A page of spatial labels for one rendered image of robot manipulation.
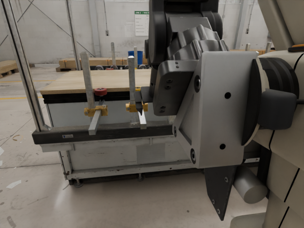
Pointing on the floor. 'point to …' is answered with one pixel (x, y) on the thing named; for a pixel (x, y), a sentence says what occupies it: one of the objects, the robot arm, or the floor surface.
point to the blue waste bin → (137, 56)
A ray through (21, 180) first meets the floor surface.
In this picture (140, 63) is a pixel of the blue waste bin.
